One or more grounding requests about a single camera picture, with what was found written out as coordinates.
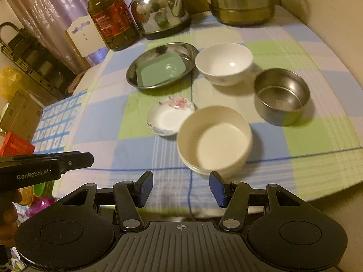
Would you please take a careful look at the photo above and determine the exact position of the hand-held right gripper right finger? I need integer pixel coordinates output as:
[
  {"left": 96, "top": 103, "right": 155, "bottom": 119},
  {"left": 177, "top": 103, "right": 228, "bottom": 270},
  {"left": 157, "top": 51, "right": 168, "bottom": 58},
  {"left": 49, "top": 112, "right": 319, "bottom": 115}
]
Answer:
[{"left": 209, "top": 171, "right": 301, "bottom": 231}]

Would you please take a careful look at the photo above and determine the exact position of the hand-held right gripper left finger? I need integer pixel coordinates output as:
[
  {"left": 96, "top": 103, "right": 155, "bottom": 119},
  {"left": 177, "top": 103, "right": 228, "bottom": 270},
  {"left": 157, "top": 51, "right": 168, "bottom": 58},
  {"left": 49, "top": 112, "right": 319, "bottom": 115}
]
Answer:
[{"left": 58, "top": 170, "right": 154, "bottom": 231}]

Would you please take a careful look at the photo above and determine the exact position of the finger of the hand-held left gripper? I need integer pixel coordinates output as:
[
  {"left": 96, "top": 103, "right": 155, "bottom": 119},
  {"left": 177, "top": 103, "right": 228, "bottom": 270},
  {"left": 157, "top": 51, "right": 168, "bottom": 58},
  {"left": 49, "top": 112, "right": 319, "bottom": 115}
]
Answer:
[{"left": 0, "top": 152, "right": 95, "bottom": 174}]

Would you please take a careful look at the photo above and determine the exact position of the cream plastic bowl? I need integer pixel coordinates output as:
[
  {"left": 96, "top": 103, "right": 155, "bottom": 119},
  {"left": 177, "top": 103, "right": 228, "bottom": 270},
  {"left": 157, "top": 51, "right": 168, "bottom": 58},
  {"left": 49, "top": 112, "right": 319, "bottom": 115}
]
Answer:
[{"left": 176, "top": 106, "right": 253, "bottom": 180}]

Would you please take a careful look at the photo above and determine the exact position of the stainless steel bowl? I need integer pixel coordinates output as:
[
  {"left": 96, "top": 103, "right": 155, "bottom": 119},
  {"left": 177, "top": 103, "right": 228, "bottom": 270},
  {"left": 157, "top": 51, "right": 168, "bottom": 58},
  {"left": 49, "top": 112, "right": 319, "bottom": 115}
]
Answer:
[{"left": 253, "top": 68, "right": 311, "bottom": 126}]

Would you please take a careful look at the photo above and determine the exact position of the stainless steel plate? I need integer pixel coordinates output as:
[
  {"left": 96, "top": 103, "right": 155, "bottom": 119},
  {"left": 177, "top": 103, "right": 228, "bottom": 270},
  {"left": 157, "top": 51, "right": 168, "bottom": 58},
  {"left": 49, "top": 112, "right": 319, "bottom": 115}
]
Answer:
[{"left": 126, "top": 42, "right": 199, "bottom": 89}]

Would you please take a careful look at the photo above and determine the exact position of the person's left hand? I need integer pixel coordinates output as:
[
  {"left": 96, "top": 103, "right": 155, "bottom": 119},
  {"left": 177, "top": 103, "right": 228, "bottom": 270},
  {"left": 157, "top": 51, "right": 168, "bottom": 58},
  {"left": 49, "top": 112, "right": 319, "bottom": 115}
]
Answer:
[{"left": 0, "top": 188, "right": 22, "bottom": 244}]

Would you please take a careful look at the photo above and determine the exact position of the green plastic item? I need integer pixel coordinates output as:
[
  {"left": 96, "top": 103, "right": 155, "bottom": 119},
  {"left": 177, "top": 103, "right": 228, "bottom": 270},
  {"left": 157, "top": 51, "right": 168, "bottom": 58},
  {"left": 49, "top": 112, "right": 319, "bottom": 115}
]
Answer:
[{"left": 33, "top": 181, "right": 54, "bottom": 204}]

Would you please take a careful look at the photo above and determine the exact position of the red plastic crate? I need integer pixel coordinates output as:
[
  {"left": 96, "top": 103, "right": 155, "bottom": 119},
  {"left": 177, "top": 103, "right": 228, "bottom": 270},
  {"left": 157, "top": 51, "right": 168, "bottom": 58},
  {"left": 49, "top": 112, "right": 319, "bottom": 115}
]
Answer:
[{"left": 0, "top": 132, "right": 36, "bottom": 157}]

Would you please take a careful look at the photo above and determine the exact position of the pink plastic item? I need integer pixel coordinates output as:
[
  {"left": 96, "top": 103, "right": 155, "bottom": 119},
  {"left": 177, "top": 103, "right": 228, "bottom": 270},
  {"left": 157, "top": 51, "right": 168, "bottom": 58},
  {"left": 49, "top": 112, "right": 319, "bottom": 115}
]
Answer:
[{"left": 25, "top": 198, "right": 61, "bottom": 221}]

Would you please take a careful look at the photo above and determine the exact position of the blue patterned cloth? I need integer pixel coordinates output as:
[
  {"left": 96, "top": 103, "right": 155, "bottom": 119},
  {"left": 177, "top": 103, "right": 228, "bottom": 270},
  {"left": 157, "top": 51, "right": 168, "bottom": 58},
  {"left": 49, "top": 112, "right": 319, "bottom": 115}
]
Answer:
[{"left": 31, "top": 89, "right": 88, "bottom": 152}]

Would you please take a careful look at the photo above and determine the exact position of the cardboard box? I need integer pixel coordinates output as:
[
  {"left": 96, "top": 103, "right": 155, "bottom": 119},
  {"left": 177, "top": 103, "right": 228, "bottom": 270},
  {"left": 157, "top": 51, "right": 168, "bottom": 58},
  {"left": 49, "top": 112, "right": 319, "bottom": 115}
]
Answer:
[{"left": 0, "top": 89, "right": 43, "bottom": 142}]

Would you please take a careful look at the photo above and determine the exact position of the small floral saucer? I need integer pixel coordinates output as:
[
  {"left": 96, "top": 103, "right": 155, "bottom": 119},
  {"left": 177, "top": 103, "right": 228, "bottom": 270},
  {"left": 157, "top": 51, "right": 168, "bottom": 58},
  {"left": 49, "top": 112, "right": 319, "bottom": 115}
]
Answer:
[{"left": 146, "top": 96, "right": 196, "bottom": 136}]

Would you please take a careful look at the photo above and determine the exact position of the yellow plastic bag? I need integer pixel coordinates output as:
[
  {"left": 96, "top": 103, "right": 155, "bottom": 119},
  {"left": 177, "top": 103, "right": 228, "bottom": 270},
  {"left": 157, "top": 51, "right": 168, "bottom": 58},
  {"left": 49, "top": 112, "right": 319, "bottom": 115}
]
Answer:
[{"left": 0, "top": 66, "right": 23, "bottom": 100}]

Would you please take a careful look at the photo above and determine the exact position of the black metal rack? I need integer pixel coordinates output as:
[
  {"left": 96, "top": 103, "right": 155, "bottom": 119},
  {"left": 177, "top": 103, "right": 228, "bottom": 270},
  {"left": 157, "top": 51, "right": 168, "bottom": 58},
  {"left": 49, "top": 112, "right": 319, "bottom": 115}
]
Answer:
[{"left": 0, "top": 22, "right": 83, "bottom": 101}]

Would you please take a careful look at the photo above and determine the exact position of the green square dish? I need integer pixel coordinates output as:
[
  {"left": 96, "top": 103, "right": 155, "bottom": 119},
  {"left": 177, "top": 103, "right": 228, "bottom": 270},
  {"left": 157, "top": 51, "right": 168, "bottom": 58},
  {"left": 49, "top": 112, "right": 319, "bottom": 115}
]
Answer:
[{"left": 136, "top": 52, "right": 187, "bottom": 88}]

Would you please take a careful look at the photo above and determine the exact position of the cream chair back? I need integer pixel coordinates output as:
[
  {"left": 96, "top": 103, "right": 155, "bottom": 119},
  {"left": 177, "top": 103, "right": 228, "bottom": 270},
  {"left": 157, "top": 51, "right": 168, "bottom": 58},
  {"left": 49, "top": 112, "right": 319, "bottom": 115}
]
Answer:
[{"left": 65, "top": 16, "right": 110, "bottom": 71}]

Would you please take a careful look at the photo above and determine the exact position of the white floral bowl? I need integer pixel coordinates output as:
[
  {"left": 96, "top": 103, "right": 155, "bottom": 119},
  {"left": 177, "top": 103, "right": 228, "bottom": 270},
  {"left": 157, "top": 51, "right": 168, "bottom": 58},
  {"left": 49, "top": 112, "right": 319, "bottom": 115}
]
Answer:
[{"left": 195, "top": 43, "right": 254, "bottom": 87}]

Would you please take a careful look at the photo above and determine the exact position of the cooking oil bottle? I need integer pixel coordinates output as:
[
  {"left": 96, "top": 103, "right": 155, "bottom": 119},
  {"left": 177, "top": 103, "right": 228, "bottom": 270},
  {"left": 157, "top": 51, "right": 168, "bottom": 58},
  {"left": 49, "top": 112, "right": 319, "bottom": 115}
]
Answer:
[{"left": 80, "top": 0, "right": 141, "bottom": 52}]

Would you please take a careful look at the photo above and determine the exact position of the pale pink curtain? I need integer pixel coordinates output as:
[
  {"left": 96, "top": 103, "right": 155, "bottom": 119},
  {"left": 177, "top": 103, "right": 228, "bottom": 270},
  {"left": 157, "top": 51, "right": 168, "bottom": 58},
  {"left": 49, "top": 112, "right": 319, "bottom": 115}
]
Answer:
[{"left": 0, "top": 0, "right": 168, "bottom": 71}]

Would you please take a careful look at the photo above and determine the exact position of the stainless steel kettle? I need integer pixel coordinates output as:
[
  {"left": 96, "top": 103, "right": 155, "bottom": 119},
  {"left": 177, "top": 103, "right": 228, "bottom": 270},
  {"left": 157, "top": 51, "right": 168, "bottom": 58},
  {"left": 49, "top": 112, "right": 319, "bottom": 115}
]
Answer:
[{"left": 129, "top": 0, "right": 192, "bottom": 41}]

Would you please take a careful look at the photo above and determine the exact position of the stainless steel steamer pot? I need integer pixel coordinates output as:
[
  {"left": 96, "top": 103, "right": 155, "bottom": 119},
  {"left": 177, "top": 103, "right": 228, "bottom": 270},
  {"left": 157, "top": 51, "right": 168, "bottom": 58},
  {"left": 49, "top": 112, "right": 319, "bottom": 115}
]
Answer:
[{"left": 189, "top": 0, "right": 291, "bottom": 26}]

